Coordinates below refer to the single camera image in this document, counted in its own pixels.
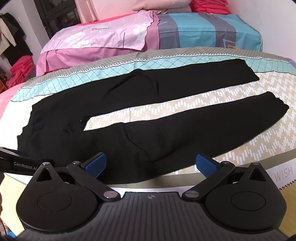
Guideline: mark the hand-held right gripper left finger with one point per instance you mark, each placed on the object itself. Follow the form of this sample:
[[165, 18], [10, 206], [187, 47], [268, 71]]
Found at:
[[96, 165]]

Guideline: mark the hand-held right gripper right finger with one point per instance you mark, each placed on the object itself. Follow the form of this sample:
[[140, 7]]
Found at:
[[205, 166]]

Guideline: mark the black pants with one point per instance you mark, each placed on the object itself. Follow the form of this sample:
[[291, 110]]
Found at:
[[138, 139]]

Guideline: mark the patterned teal beige bedsheet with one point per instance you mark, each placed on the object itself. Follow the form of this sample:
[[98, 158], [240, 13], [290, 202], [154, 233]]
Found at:
[[208, 104]]

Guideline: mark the pink sheet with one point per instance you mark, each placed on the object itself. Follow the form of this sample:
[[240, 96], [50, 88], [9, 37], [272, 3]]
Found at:
[[9, 99]]

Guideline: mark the stack of red clothes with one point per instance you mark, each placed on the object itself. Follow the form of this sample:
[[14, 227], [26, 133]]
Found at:
[[208, 6], [20, 69]]

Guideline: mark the hanging dark clothes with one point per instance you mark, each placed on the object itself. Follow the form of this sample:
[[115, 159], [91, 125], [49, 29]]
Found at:
[[11, 39]]

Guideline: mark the pink floral pillow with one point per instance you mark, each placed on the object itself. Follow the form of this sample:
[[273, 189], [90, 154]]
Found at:
[[104, 34]]

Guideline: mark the blue grey striped pillow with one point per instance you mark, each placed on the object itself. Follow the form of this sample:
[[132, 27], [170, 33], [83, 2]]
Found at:
[[196, 30]]

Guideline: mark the dark cabinet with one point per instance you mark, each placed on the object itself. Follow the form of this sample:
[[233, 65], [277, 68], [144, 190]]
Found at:
[[55, 16]]

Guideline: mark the pink curtain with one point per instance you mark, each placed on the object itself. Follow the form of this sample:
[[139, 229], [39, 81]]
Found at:
[[83, 10]]

